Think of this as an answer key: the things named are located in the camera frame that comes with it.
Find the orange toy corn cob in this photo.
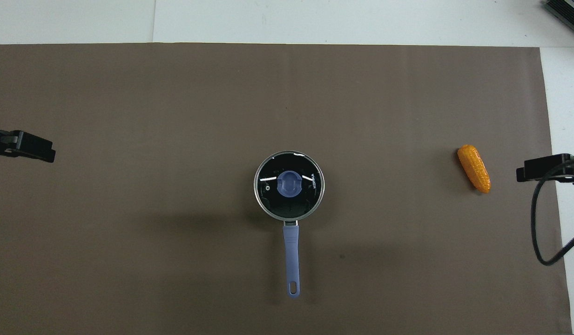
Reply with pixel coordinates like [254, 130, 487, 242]
[457, 144, 492, 194]

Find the glass lid with blue knob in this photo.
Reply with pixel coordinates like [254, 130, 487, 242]
[254, 151, 325, 221]

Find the brown table mat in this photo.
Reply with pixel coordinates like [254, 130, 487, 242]
[0, 43, 573, 335]

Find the black ribbed device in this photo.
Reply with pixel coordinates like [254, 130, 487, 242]
[543, 0, 574, 40]

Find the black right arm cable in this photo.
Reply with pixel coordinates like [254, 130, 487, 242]
[531, 157, 574, 266]

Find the black pot with blue handle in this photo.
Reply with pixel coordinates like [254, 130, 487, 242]
[254, 151, 325, 299]

